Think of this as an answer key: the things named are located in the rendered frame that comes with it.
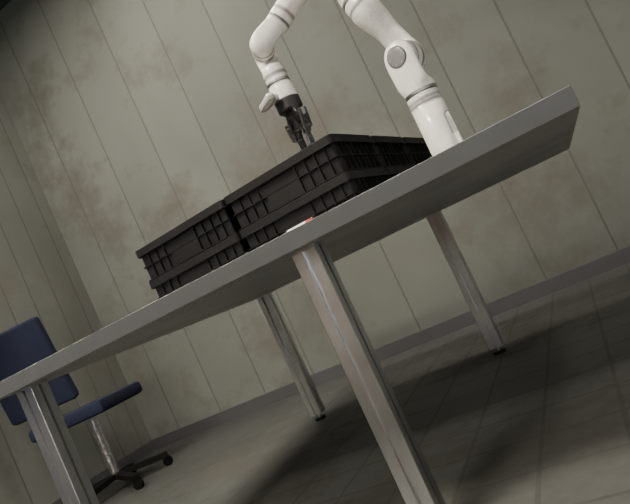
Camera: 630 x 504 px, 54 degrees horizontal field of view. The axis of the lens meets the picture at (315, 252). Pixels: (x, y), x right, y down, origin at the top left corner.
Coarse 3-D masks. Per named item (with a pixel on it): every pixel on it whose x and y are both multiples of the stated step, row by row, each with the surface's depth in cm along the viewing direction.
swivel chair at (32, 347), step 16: (32, 320) 340; (0, 336) 343; (16, 336) 342; (32, 336) 341; (48, 336) 345; (0, 352) 345; (16, 352) 343; (32, 352) 342; (48, 352) 341; (0, 368) 346; (16, 368) 345; (64, 384) 342; (0, 400) 349; (16, 400) 348; (64, 400) 344; (96, 400) 335; (112, 400) 344; (16, 416) 349; (64, 416) 337; (80, 416) 335; (32, 432) 341; (96, 432) 357; (112, 464) 356; (128, 464) 386; (144, 464) 362; (112, 480) 352; (128, 480) 339
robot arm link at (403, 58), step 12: (396, 48) 164; (408, 48) 163; (420, 48) 167; (384, 60) 168; (396, 60) 165; (408, 60) 164; (420, 60) 167; (396, 72) 166; (408, 72) 164; (420, 72) 163; (396, 84) 168; (408, 84) 165; (420, 84) 164; (432, 84) 164; (408, 96) 166
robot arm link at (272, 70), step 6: (276, 54) 181; (258, 60) 180; (270, 60) 180; (276, 60) 180; (258, 66) 181; (264, 66) 180; (270, 66) 175; (276, 66) 175; (282, 66) 176; (264, 72) 176; (270, 72) 175; (276, 72) 175; (282, 72) 176; (264, 78) 177; (270, 78) 175; (276, 78) 175; (282, 78) 175; (270, 84) 176
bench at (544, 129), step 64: (512, 128) 109; (384, 192) 119; (448, 192) 172; (256, 256) 130; (320, 256) 131; (448, 256) 264; (128, 320) 145; (192, 320) 224; (0, 384) 163; (384, 384) 132; (64, 448) 167; (384, 448) 130
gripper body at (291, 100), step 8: (288, 96) 174; (296, 96) 175; (280, 104) 175; (288, 104) 174; (296, 104) 174; (280, 112) 176; (288, 112) 177; (296, 112) 174; (296, 120) 175; (296, 128) 178
